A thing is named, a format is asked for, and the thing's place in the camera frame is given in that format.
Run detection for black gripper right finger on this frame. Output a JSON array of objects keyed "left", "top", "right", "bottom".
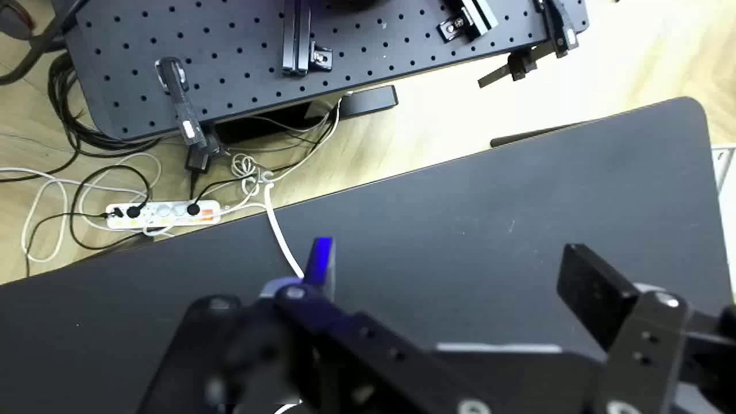
[{"left": 555, "top": 242, "right": 736, "bottom": 414}]

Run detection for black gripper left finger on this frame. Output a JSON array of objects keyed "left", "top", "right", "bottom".
[{"left": 135, "top": 283, "right": 461, "bottom": 414}]

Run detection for white power strip with switch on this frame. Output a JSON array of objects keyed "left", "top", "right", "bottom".
[{"left": 258, "top": 235, "right": 337, "bottom": 304}]

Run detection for white floor power strip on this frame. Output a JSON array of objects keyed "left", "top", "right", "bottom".
[{"left": 102, "top": 199, "right": 225, "bottom": 233}]

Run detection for black power brick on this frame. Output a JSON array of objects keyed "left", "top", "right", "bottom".
[{"left": 154, "top": 55, "right": 223, "bottom": 174}]

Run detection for black perforated breadboard table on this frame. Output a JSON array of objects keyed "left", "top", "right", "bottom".
[{"left": 63, "top": 0, "right": 593, "bottom": 145}]

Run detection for thick white power strip cord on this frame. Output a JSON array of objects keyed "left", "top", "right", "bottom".
[{"left": 261, "top": 181, "right": 308, "bottom": 281}]

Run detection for coiled white cable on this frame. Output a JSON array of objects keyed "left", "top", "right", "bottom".
[{"left": 228, "top": 150, "right": 281, "bottom": 199}]

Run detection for black clamp bracket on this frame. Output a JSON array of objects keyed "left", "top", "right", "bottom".
[{"left": 476, "top": 0, "right": 582, "bottom": 91}]

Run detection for black aluminium rail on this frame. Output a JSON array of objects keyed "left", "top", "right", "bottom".
[{"left": 281, "top": 0, "right": 335, "bottom": 78}]

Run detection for thin white floor cable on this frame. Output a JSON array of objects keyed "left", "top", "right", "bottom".
[{"left": 0, "top": 150, "right": 166, "bottom": 278}]

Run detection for black floor cable bundle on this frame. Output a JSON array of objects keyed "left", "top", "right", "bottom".
[{"left": 0, "top": 0, "right": 158, "bottom": 160}]

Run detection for silver mounting bracket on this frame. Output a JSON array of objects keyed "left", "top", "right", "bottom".
[{"left": 436, "top": 0, "right": 501, "bottom": 42}]

